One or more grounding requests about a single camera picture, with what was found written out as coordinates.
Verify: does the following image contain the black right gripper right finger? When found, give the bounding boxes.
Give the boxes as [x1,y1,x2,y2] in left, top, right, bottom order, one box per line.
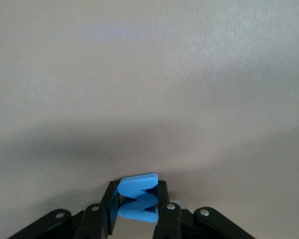
[151,180,256,239]

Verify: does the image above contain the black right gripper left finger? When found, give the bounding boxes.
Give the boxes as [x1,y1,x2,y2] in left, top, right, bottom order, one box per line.
[6,180,121,239]

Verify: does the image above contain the blue uppercase letter M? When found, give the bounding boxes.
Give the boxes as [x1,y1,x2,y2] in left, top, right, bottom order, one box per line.
[117,173,159,223]

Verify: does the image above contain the brown table cover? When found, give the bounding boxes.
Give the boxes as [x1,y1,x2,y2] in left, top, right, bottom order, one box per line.
[0,0,299,239]

